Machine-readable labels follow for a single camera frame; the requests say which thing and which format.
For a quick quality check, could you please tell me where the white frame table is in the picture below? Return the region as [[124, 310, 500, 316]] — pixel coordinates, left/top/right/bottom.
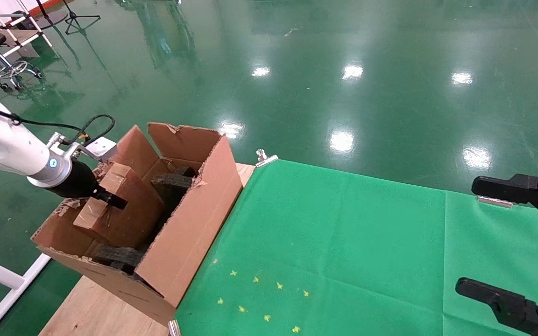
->
[[0, 0, 53, 78]]

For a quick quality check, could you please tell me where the small brown cardboard box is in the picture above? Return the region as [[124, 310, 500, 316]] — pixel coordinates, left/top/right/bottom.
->
[[73, 162, 165, 249]]

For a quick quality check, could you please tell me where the large open cardboard carton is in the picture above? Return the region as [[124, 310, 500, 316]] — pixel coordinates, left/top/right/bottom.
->
[[31, 122, 244, 327]]

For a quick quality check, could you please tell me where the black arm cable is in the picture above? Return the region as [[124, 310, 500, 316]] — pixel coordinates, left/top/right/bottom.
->
[[0, 102, 116, 246]]

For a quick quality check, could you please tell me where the silver bracket wrist camera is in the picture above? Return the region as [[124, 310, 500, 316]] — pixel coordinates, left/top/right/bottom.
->
[[47, 133, 118, 164]]

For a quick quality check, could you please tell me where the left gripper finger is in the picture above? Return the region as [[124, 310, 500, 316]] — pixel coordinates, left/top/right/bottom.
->
[[93, 189, 128, 210]]

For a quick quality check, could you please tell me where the black tripod stand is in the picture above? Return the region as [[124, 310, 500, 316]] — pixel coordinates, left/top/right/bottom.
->
[[63, 0, 102, 36]]

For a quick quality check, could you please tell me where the white metal stand frame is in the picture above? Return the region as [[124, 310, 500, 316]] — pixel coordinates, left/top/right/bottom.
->
[[0, 250, 53, 336]]

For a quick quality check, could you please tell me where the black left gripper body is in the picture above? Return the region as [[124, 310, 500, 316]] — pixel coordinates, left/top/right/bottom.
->
[[56, 161, 99, 199]]

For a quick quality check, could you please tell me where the green table cloth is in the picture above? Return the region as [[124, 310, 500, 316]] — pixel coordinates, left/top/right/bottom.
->
[[176, 159, 538, 336]]

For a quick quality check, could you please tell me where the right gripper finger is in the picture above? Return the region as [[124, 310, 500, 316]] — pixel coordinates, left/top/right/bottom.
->
[[455, 277, 538, 336], [472, 172, 538, 232]]

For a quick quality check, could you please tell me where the black bent tube stand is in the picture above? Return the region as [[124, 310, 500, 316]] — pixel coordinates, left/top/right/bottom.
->
[[28, 0, 69, 30]]

